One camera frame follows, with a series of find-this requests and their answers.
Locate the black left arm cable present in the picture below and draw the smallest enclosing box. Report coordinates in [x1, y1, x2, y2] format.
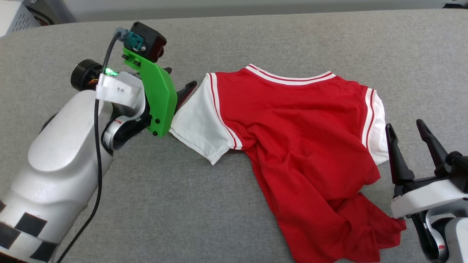
[55, 31, 123, 263]

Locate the grey metal background cabinet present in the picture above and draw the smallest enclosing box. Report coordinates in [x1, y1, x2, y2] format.
[22, 0, 78, 27]

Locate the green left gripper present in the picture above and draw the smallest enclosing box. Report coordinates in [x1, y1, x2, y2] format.
[122, 47, 198, 138]

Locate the red white sports jersey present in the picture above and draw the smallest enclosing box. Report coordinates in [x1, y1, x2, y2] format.
[169, 64, 407, 263]

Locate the grey fabric sofa seat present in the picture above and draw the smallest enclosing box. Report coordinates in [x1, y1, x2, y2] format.
[0, 9, 468, 263]

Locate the white vented appliance box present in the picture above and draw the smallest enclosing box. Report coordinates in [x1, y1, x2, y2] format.
[0, 0, 41, 38]

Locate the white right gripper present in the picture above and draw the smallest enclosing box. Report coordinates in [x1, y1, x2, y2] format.
[385, 119, 468, 219]

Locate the white paper label tape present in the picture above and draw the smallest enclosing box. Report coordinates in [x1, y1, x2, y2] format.
[96, 75, 145, 107]

